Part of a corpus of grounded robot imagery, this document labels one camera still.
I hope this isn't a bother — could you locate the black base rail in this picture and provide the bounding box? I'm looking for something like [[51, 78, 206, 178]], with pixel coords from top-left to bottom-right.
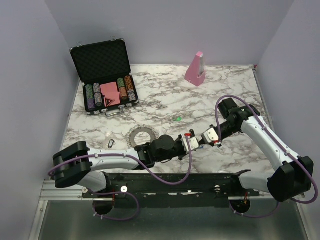
[[49, 171, 273, 210]]

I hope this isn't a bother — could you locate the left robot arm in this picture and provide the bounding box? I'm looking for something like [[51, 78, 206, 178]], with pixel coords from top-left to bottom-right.
[[48, 133, 195, 198]]

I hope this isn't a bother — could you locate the pink metronome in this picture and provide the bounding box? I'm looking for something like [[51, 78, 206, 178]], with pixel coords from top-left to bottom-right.
[[184, 51, 206, 87]]

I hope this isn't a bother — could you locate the steel disc with keyrings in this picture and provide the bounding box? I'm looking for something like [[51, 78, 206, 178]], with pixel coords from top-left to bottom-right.
[[126, 125, 159, 148]]

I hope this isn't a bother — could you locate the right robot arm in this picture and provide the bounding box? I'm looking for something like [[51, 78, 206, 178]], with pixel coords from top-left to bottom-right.
[[215, 95, 315, 203]]

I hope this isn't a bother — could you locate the black poker chip case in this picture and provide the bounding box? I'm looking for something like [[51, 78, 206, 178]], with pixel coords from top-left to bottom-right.
[[70, 39, 139, 117]]

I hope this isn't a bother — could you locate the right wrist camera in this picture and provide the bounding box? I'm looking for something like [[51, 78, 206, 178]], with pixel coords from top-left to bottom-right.
[[201, 126, 221, 147]]

